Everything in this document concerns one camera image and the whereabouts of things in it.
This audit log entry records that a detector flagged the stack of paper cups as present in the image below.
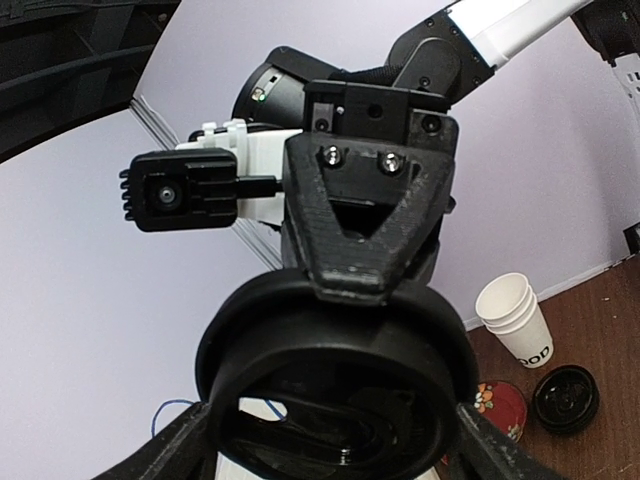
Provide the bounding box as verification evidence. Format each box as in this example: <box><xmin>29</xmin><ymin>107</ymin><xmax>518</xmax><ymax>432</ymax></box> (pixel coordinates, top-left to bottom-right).
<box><xmin>475</xmin><ymin>273</ymin><xmax>554</xmax><ymax>369</ymax></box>

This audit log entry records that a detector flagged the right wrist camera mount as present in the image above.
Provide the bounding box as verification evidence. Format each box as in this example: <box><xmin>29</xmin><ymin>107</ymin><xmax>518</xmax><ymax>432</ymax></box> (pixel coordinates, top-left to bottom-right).
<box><xmin>120</xmin><ymin>119</ymin><xmax>301</xmax><ymax>232</ymax></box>

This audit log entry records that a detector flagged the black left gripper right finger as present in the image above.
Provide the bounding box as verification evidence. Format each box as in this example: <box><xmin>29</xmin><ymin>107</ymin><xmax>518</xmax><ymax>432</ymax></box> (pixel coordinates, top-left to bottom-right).
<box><xmin>448</xmin><ymin>404</ymin><xmax>564</xmax><ymax>480</ymax></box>

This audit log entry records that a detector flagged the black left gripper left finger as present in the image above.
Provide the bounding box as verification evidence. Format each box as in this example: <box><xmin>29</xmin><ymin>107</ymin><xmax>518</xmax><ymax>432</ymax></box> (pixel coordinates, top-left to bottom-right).
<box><xmin>97</xmin><ymin>402</ymin><xmax>215</xmax><ymax>480</ymax></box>

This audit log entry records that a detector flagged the stack of black lids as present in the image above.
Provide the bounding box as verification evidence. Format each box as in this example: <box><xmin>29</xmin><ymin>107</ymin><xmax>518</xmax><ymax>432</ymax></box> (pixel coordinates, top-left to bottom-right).
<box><xmin>532</xmin><ymin>365</ymin><xmax>600</xmax><ymax>436</ymax></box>

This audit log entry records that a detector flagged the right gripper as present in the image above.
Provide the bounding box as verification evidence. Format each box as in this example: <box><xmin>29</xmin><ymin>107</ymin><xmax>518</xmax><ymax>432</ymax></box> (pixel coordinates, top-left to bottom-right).
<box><xmin>283</xmin><ymin>81</ymin><xmax>455</xmax><ymax>305</ymax></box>

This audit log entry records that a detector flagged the blue checkered paper bag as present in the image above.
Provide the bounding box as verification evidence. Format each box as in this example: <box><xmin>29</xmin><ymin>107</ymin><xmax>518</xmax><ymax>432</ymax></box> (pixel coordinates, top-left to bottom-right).
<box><xmin>150</xmin><ymin>397</ymin><xmax>301</xmax><ymax>480</ymax></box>

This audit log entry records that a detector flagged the red floral plate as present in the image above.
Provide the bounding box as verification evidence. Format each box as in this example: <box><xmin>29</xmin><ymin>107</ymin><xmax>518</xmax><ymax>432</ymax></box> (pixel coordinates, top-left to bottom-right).
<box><xmin>474</xmin><ymin>380</ymin><xmax>528</xmax><ymax>442</ymax></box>

